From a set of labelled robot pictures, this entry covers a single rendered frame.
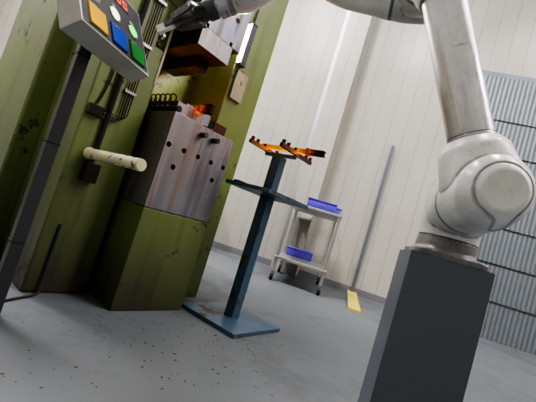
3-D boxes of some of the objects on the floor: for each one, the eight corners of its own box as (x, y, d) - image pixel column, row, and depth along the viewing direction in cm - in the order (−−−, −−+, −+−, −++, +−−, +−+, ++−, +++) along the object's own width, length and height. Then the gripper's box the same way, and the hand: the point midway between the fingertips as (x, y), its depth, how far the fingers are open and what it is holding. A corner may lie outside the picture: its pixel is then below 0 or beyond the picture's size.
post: (-1, 317, 114) (104, 17, 121) (-16, 317, 111) (93, 9, 118) (-3, 312, 116) (100, 18, 123) (-18, 312, 113) (88, 11, 120)
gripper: (212, 2, 113) (148, 28, 118) (226, 27, 126) (167, 49, 130) (208, -17, 114) (145, 9, 119) (222, 9, 127) (165, 32, 132)
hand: (166, 26), depth 124 cm, fingers closed
